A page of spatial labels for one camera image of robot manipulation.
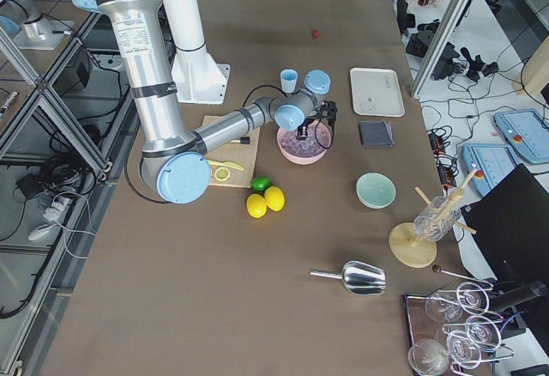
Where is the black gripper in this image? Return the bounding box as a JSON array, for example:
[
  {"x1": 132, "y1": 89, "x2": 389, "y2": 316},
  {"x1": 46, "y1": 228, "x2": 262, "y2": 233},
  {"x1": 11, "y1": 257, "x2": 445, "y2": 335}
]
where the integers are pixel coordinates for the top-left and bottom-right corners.
[{"x1": 296, "y1": 100, "x2": 337, "y2": 139}]

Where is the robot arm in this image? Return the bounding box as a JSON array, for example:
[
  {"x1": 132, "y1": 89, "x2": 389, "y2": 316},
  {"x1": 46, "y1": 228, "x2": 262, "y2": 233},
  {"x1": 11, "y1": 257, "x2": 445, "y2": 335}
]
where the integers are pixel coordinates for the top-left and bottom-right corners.
[{"x1": 72, "y1": 0, "x2": 331, "y2": 204}]

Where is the pink bowl with ice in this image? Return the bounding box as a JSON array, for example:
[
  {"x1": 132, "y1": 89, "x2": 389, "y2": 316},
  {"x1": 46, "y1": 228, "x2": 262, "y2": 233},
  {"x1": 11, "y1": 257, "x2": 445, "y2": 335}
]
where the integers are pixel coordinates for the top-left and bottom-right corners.
[{"x1": 276, "y1": 122, "x2": 331, "y2": 165}]

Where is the light blue cup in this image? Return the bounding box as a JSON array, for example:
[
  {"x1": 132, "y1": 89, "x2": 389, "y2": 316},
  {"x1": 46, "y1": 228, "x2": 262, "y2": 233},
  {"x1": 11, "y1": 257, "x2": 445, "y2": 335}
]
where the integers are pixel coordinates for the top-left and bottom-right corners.
[{"x1": 280, "y1": 69, "x2": 299, "y2": 94}]

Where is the steel ice scoop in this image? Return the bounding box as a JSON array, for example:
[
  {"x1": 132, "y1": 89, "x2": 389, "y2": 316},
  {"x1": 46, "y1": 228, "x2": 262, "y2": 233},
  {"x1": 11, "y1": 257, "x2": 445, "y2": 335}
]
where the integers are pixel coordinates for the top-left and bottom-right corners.
[{"x1": 310, "y1": 260, "x2": 386, "y2": 295}]

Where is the wooden cutting board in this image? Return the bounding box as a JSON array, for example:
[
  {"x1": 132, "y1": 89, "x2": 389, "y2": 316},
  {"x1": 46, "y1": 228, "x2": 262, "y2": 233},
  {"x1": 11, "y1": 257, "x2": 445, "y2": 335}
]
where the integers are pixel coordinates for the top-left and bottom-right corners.
[{"x1": 206, "y1": 128, "x2": 261, "y2": 188}]

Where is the dark grey folded cloth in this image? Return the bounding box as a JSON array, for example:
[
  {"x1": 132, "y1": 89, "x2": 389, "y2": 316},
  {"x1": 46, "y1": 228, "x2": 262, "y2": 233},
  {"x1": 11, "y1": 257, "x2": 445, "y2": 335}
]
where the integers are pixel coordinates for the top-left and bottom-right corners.
[{"x1": 359, "y1": 121, "x2": 395, "y2": 148}]

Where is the green lime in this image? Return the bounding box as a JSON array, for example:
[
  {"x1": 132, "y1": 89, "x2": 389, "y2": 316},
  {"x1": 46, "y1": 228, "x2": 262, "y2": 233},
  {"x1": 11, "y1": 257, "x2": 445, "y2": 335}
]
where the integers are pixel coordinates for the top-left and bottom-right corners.
[{"x1": 250, "y1": 176, "x2": 272, "y2": 191}]

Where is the yellow lemon upper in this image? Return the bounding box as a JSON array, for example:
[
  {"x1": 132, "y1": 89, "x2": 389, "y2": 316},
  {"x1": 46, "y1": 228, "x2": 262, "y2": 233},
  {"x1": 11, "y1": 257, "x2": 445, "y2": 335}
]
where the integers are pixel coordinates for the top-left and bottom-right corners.
[{"x1": 264, "y1": 185, "x2": 286, "y2": 211}]

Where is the yellow lemon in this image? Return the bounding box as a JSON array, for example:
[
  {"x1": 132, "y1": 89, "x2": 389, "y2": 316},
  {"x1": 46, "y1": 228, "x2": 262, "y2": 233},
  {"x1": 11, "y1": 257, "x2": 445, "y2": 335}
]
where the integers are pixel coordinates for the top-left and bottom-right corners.
[
  {"x1": 264, "y1": 185, "x2": 286, "y2": 211},
  {"x1": 246, "y1": 193, "x2": 267, "y2": 219}
]

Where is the beige plastic tray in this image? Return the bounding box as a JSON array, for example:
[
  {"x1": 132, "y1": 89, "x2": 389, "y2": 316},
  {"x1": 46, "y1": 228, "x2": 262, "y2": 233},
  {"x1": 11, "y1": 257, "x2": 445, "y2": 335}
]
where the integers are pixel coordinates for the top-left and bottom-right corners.
[{"x1": 350, "y1": 67, "x2": 405, "y2": 118}]

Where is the yellow plastic knife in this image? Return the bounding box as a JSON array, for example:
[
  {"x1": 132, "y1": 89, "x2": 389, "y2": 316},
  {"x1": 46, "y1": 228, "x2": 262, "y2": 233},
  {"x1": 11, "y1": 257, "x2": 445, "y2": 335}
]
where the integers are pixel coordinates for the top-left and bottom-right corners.
[{"x1": 207, "y1": 159, "x2": 244, "y2": 171}]

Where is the yellow lemon lower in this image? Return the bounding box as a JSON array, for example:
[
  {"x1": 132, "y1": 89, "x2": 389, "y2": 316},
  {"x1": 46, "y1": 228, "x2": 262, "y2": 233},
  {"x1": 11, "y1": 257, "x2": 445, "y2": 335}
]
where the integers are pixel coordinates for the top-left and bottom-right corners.
[{"x1": 246, "y1": 193, "x2": 267, "y2": 219}]

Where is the lemon slice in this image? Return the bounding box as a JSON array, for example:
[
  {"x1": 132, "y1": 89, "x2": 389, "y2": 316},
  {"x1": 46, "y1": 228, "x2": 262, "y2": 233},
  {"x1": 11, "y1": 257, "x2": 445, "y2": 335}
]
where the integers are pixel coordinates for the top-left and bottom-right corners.
[{"x1": 214, "y1": 167, "x2": 231, "y2": 182}]

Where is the mint green bowl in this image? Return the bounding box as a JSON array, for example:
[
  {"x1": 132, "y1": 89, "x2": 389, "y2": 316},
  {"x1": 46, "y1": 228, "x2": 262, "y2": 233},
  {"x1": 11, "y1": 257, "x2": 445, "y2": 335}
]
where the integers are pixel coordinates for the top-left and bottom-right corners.
[{"x1": 356, "y1": 173, "x2": 396, "y2": 209}]

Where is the clear glass on stand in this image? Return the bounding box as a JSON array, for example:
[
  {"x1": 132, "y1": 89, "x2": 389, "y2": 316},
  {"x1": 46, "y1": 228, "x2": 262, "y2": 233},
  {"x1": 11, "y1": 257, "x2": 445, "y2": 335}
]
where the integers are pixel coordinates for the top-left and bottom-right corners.
[{"x1": 413, "y1": 197, "x2": 461, "y2": 242}]

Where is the black monitor lying flat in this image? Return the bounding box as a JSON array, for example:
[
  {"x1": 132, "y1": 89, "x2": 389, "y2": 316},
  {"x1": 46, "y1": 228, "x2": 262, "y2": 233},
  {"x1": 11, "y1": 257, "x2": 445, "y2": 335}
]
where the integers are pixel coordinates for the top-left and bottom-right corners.
[{"x1": 462, "y1": 165, "x2": 548, "y2": 283}]

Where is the wine glass rack tray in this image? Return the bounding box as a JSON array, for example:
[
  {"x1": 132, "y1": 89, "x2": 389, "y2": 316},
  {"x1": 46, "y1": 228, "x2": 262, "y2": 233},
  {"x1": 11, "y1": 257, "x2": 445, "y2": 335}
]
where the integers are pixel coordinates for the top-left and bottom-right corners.
[{"x1": 404, "y1": 281, "x2": 515, "y2": 375}]

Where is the knife with black handle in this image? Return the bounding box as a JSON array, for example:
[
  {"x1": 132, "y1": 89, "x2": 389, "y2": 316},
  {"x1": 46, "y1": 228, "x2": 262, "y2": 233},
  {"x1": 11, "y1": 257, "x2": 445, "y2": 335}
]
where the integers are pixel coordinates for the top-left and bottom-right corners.
[{"x1": 231, "y1": 136, "x2": 250, "y2": 145}]

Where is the aluminium frame post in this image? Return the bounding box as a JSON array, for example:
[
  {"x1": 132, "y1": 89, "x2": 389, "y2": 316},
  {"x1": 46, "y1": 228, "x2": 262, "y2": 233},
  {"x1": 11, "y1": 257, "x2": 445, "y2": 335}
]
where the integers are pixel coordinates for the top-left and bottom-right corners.
[{"x1": 410, "y1": 0, "x2": 468, "y2": 99}]

